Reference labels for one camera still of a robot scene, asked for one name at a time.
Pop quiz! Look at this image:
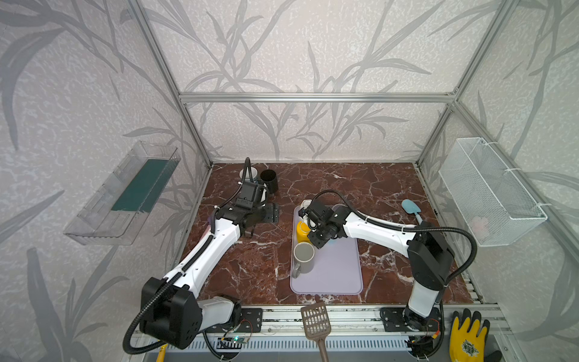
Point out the yellow mug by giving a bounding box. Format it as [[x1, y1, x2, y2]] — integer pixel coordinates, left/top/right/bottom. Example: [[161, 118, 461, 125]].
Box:
[[296, 221, 311, 243]]

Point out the black mug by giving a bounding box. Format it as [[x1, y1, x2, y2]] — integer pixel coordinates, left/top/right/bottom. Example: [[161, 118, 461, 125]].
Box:
[[259, 169, 279, 195]]

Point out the grey mug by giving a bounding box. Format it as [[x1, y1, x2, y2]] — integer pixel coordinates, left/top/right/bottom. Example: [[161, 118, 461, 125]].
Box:
[[291, 242, 315, 278]]

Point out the teal patterned mug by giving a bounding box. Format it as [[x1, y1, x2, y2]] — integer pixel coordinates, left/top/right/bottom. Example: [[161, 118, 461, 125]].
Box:
[[239, 167, 258, 182]]

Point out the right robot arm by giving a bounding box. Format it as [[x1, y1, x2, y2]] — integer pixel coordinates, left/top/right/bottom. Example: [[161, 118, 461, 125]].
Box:
[[299, 189, 478, 330]]

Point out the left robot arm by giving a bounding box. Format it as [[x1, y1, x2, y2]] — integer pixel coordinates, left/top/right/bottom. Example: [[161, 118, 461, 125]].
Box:
[[122, 158, 279, 355]]

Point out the white faceted mug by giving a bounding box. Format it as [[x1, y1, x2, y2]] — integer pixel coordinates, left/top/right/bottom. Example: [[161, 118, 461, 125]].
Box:
[[300, 199, 312, 214]]

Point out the lavender tray mat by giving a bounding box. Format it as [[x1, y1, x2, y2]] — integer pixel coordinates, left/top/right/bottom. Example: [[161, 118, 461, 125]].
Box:
[[290, 207, 363, 295]]

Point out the light blue spatula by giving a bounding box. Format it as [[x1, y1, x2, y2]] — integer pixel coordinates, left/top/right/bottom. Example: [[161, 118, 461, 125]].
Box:
[[401, 199, 423, 225]]

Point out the brown slotted spatula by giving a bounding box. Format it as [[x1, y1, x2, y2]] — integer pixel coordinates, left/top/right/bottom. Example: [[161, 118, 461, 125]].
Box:
[[300, 302, 332, 362]]

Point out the clear plastic shelf bin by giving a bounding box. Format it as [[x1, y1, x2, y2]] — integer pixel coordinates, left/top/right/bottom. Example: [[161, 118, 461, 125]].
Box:
[[64, 141, 181, 246]]

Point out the yellow work glove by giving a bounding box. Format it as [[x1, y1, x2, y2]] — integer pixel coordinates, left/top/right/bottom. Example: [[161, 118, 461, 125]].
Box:
[[449, 309, 490, 362]]

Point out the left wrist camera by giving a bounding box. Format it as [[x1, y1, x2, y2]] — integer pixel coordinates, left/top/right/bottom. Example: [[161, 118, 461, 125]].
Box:
[[235, 181, 268, 210]]

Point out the white wire basket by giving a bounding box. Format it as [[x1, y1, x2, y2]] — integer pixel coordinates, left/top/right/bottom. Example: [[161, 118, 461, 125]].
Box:
[[439, 137, 548, 247]]

